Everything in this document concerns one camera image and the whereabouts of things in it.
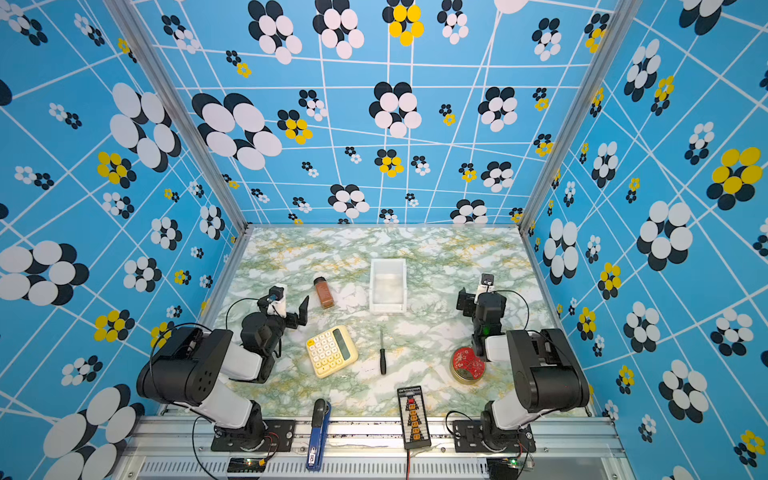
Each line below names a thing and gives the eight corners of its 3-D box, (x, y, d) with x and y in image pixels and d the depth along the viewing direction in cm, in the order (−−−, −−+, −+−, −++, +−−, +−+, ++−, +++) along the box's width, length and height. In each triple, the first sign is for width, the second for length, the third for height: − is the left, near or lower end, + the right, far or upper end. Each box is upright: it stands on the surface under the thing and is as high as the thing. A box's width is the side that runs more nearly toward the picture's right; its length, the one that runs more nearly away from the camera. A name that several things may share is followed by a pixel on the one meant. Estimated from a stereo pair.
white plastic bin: (369, 314, 97) (368, 303, 92) (372, 269, 109) (370, 257, 104) (406, 314, 97) (407, 303, 92) (405, 269, 109) (405, 257, 104)
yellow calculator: (318, 381, 84) (316, 378, 82) (306, 345, 91) (303, 341, 89) (361, 359, 88) (360, 356, 86) (346, 326, 95) (344, 322, 93)
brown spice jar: (323, 310, 99) (321, 304, 95) (314, 284, 105) (311, 277, 102) (336, 305, 100) (334, 298, 97) (326, 280, 106) (324, 273, 103)
